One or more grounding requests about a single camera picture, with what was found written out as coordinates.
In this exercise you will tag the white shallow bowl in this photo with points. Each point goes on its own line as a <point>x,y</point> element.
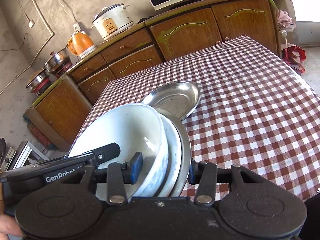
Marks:
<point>173,150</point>

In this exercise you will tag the orange electric kettle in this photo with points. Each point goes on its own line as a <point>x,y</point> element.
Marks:
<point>81,43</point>

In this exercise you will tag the red bag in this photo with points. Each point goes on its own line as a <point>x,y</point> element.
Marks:
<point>293,57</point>

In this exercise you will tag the steel cooking pot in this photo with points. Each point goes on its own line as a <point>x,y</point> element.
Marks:
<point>57,60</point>
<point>37,78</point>

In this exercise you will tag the steel bowl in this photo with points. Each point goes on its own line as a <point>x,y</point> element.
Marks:
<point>186,150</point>

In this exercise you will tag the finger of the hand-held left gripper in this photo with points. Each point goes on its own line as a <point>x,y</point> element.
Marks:
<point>105,152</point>

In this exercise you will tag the pink cloth bundle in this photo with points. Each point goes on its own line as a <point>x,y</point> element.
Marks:
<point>286,20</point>

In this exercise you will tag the red white checkered tablecloth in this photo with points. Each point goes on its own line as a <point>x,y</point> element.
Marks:
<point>250,105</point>

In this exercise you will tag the large steel plate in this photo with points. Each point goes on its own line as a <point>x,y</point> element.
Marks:
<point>194,111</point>

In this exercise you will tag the wooden cabinet with drawers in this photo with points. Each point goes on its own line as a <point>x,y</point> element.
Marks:
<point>125,55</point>

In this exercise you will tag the white rice cooker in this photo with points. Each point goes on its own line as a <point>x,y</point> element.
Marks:
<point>112,22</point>

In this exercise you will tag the wooden double-door cabinet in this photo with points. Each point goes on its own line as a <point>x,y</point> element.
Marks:
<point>212,27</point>

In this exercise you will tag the small steel plate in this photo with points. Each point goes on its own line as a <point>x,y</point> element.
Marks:
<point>175,97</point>

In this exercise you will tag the red black induction stove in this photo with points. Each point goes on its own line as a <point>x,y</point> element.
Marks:
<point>62,71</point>
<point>42,87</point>

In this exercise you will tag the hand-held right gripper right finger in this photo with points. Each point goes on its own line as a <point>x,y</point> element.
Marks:
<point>206,177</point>

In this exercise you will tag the wooden single-door cabinet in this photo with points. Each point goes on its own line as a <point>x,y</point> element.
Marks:
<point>60,110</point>

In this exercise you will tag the blue patterned white bowl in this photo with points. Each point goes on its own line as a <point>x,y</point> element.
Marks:
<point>130,130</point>

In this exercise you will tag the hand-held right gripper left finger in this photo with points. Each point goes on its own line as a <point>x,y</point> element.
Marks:
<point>137,167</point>

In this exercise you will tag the white metal rack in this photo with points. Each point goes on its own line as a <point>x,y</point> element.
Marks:
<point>27,152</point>

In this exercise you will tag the person's left hand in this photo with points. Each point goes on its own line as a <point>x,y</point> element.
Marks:
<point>10,227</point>

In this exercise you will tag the grey door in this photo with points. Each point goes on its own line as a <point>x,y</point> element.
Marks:
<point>307,35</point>

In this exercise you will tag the white wall socket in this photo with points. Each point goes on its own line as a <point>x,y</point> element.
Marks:
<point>76,27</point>

